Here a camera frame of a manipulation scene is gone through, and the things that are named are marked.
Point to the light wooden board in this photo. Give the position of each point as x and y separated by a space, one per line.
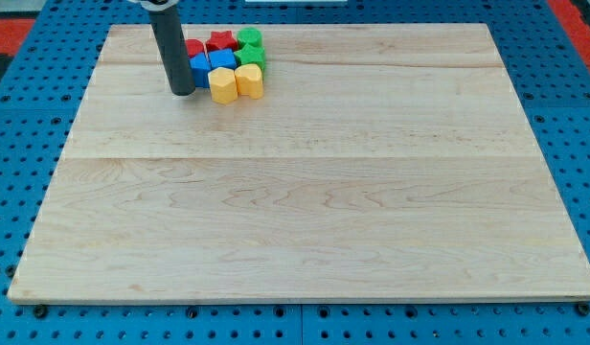
384 164

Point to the red circle block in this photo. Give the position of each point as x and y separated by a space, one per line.
194 47

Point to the blue block left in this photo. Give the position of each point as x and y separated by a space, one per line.
200 67

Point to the blue cube block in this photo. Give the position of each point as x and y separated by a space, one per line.
224 58

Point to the green circle block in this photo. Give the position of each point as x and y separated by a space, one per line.
249 36

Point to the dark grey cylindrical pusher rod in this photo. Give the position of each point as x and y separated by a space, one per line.
166 26

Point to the red star block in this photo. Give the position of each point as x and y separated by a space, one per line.
221 40

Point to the green star block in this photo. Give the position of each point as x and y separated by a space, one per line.
250 54

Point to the yellow hexagon block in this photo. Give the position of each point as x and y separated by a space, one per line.
223 85

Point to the yellow heart block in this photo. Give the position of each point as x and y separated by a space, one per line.
249 81

